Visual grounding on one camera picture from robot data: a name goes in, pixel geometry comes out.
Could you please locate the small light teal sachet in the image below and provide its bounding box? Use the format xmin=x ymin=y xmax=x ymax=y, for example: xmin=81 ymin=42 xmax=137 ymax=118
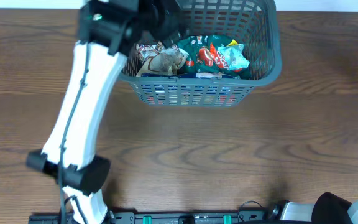
xmin=218 ymin=44 xmax=250 ymax=71

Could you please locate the orange spaghetti packet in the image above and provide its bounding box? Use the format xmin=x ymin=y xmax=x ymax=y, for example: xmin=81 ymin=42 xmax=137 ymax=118
xmin=141 ymin=92 xmax=241 ymax=106

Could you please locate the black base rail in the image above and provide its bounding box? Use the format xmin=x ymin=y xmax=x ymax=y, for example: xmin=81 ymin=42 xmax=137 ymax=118
xmin=28 ymin=210 xmax=341 ymax=224

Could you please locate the blue carton box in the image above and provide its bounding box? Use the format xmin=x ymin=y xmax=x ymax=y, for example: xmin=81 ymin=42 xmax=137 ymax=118
xmin=140 ymin=72 xmax=242 ymax=102

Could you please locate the grey plastic basket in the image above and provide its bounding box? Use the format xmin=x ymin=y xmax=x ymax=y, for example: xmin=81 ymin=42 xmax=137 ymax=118
xmin=119 ymin=0 xmax=282 ymax=107

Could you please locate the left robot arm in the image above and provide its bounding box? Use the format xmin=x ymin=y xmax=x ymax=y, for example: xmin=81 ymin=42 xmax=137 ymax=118
xmin=26 ymin=0 xmax=187 ymax=223

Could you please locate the beige cookie pouch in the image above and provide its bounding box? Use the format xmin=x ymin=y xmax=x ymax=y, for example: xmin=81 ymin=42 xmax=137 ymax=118
xmin=135 ymin=44 xmax=163 ymax=63

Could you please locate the beige Pantree pouch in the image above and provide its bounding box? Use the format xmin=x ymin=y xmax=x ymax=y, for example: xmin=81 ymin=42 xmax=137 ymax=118
xmin=136 ymin=44 xmax=189 ymax=77

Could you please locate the green Nescafe coffee bag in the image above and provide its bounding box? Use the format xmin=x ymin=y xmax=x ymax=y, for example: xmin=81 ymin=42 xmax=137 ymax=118
xmin=176 ymin=34 xmax=251 ymax=79

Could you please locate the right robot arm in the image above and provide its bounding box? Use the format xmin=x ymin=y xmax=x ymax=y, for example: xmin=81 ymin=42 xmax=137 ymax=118
xmin=268 ymin=192 xmax=358 ymax=224

